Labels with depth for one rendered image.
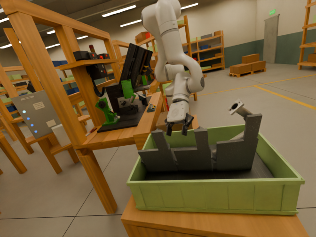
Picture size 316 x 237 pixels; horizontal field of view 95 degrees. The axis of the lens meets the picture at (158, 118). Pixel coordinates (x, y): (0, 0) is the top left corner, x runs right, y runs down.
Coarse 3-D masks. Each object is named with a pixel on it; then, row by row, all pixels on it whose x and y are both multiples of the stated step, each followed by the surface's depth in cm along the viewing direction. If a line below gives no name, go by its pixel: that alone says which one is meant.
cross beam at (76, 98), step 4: (112, 80) 228; (100, 84) 189; (104, 84) 200; (108, 84) 211; (100, 88) 187; (68, 96) 130; (72, 96) 135; (76, 96) 140; (80, 96) 146; (72, 100) 134; (76, 100) 139; (80, 100) 145; (72, 104) 134
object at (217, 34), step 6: (204, 36) 862; (210, 36) 859; (216, 36) 849; (222, 36) 850; (192, 42) 875; (222, 42) 862; (198, 48) 890; (204, 48) 890; (210, 48) 877; (222, 48) 876; (198, 54) 900; (216, 54) 896; (198, 60) 913; (204, 60) 906; (210, 66) 924; (216, 66) 923; (222, 66) 908
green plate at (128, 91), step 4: (124, 80) 166; (128, 80) 165; (124, 84) 166; (128, 84) 166; (124, 88) 167; (128, 88) 166; (132, 88) 166; (124, 92) 168; (128, 92) 167; (132, 92) 166; (124, 96) 168; (128, 96) 168
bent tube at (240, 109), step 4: (236, 100) 53; (240, 100) 51; (232, 104) 53; (236, 104) 53; (240, 104) 50; (244, 104) 49; (228, 108) 54; (232, 108) 53; (236, 108) 51; (240, 108) 51; (244, 108) 52; (232, 112) 51; (240, 112) 52; (244, 112) 52; (248, 112) 52; (244, 116) 53; (236, 136) 61; (240, 136) 60
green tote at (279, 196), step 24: (144, 144) 86; (192, 144) 94; (264, 144) 67; (144, 168) 79; (288, 168) 51; (144, 192) 61; (168, 192) 58; (192, 192) 56; (216, 192) 54; (240, 192) 52; (264, 192) 50; (288, 192) 48
